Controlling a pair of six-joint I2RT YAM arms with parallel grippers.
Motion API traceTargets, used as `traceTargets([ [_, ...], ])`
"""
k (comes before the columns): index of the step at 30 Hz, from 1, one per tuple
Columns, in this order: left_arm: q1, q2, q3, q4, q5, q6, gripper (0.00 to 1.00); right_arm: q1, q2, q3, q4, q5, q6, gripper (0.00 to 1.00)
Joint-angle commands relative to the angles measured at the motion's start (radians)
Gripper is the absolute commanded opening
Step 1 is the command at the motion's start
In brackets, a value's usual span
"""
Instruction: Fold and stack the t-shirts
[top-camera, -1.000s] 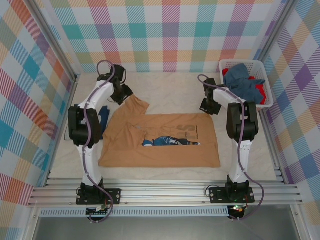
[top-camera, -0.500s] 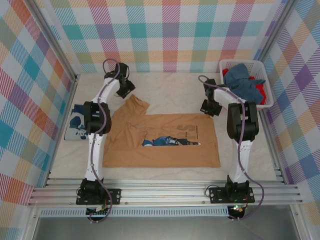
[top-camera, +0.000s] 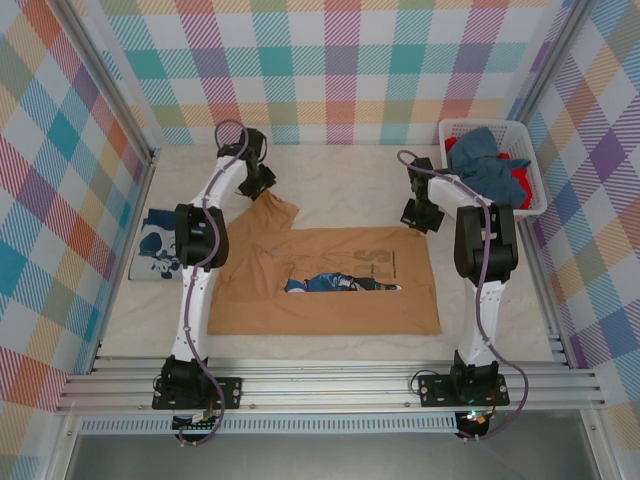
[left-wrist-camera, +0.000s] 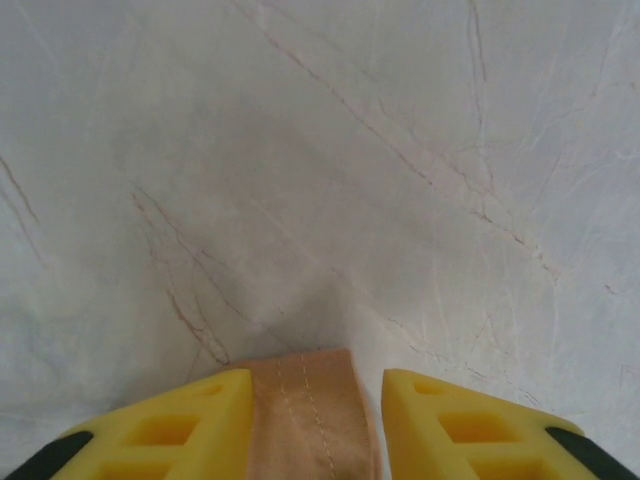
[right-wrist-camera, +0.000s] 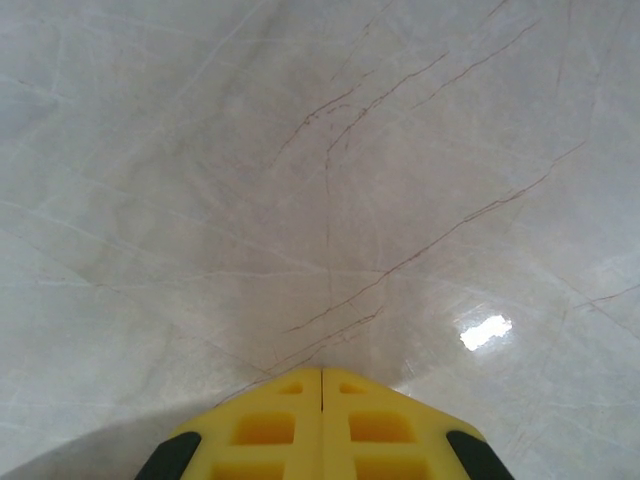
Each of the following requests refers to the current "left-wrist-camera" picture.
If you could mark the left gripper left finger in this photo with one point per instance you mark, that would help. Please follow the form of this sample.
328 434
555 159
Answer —
190 430

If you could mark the tan printed t-shirt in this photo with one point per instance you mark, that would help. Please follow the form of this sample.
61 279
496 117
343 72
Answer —
310 425

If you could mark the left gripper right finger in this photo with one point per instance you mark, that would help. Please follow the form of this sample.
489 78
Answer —
450 435

